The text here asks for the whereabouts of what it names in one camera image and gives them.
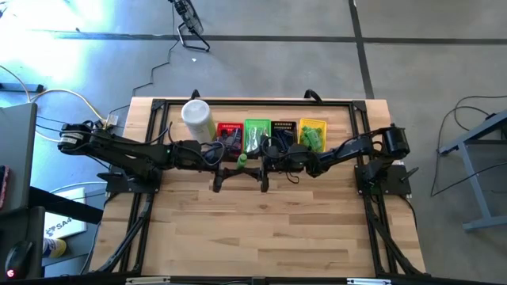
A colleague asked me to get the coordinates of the yellow floor cable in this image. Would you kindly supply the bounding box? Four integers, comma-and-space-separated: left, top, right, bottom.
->
0, 65, 105, 144

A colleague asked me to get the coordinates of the black plastic basket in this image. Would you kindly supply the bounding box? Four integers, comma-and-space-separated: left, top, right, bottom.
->
270, 120, 298, 150

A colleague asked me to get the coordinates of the yellow plastic basket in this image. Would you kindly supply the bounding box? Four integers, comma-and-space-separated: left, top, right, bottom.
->
297, 117, 328, 154

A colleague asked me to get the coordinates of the silver aluminium bar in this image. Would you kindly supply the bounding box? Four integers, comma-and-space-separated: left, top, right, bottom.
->
346, 278, 393, 285
125, 276, 171, 285

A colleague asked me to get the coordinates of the black floor cable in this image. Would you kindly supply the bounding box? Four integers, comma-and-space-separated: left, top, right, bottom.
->
107, 7, 178, 118
430, 94, 507, 199

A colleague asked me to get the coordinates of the white green wipes canister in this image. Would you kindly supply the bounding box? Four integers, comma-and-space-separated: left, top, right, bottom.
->
181, 98, 217, 144

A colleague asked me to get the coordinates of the yellow white cup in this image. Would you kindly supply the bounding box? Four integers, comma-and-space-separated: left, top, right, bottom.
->
41, 237, 67, 259

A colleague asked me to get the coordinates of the red plastic basket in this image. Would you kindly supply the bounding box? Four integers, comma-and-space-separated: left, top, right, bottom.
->
216, 122, 245, 160

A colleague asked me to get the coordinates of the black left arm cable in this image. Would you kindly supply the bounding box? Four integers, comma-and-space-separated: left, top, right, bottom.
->
200, 140, 227, 167

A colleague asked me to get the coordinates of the green plastic basket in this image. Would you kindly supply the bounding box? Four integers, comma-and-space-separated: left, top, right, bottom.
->
243, 118, 273, 156

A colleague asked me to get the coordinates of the grey floor bar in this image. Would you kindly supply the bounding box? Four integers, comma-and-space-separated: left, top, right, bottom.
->
0, 82, 45, 94

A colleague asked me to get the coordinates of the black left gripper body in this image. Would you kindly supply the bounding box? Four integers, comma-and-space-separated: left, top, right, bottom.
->
170, 139, 223, 173

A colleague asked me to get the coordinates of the white printed box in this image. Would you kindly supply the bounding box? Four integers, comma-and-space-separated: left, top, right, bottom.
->
42, 188, 88, 240

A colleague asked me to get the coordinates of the grey cabinet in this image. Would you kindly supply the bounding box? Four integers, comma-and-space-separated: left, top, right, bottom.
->
0, 101, 39, 217

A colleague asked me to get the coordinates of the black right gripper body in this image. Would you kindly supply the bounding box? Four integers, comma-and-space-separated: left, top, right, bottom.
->
271, 142, 320, 177

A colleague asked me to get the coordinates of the black side desk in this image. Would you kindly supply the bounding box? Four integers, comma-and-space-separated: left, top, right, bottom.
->
0, 185, 105, 280

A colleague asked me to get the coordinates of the black aluminium table frame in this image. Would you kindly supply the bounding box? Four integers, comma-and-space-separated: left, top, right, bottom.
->
89, 97, 427, 278

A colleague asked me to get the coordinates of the black computer mouse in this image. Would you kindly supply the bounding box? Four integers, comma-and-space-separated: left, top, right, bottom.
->
4, 240, 35, 280

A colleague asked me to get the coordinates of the grey metal table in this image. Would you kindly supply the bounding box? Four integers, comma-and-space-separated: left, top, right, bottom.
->
437, 109, 507, 234

